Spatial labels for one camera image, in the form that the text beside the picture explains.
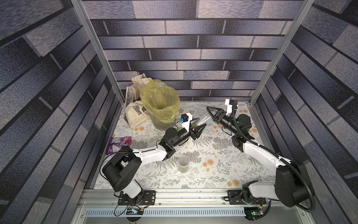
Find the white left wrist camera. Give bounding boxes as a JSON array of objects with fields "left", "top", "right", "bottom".
[{"left": 180, "top": 113, "right": 193, "bottom": 132}]

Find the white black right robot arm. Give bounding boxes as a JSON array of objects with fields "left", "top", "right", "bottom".
[{"left": 207, "top": 106, "right": 316, "bottom": 212}]

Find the tall clear plastic jar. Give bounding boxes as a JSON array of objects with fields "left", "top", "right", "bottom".
[{"left": 191, "top": 114, "right": 212, "bottom": 127}]

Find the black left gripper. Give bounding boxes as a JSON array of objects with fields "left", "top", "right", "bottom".
[{"left": 171, "top": 117, "right": 205, "bottom": 148}]

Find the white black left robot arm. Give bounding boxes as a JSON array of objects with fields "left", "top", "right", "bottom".
[{"left": 100, "top": 113, "right": 207, "bottom": 204}]

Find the yellow plastic bin liner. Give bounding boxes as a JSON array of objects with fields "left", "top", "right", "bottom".
[{"left": 140, "top": 79, "right": 181, "bottom": 124}]

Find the grey mesh waste bin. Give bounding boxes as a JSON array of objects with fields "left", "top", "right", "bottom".
[{"left": 149, "top": 112, "right": 178, "bottom": 130}]

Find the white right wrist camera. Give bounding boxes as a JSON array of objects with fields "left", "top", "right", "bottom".
[{"left": 225, "top": 99, "right": 237, "bottom": 116}]

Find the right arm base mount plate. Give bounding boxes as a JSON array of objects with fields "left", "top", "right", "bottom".
[{"left": 224, "top": 189, "right": 267, "bottom": 206}]

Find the floral patterned table mat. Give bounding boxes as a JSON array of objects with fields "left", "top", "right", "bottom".
[{"left": 113, "top": 101, "right": 275, "bottom": 189}]

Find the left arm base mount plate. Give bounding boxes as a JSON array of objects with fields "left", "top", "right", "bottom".
[{"left": 117, "top": 190, "right": 157, "bottom": 206}]

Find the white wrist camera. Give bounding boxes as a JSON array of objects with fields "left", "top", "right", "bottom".
[
  {"left": 225, "top": 99, "right": 237, "bottom": 116},
  {"left": 180, "top": 113, "right": 193, "bottom": 132}
]

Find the purple snack packet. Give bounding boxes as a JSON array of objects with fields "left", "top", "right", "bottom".
[{"left": 105, "top": 137, "right": 131, "bottom": 155}]

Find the black corrugated cable conduit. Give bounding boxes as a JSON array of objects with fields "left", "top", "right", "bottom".
[{"left": 231, "top": 100, "right": 316, "bottom": 213}]

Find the short frosted plastic cup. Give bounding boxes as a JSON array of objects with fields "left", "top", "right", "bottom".
[{"left": 178, "top": 155, "right": 190, "bottom": 173}]

